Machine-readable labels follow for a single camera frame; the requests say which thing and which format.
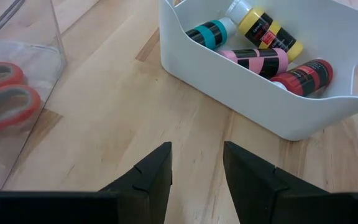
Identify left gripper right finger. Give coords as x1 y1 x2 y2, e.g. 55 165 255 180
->
223 141 329 224

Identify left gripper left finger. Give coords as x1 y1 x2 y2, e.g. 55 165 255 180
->
99 142 173 224

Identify red paint bottle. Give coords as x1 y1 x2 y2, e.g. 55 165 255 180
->
270 58 334 97

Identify pink paint bottle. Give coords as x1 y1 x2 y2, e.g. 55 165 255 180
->
218 47 290 80

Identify red handled scissors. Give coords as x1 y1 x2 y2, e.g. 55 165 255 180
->
0 61 42 134

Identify yellow paint bottle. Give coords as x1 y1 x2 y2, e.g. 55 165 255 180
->
225 0 304 62

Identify teal paint bottle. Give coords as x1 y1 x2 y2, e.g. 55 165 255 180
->
185 17 237 50

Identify white plastic bin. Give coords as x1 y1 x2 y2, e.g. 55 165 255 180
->
158 0 358 141

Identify clear acrylic holder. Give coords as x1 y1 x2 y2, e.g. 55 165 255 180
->
0 0 68 194

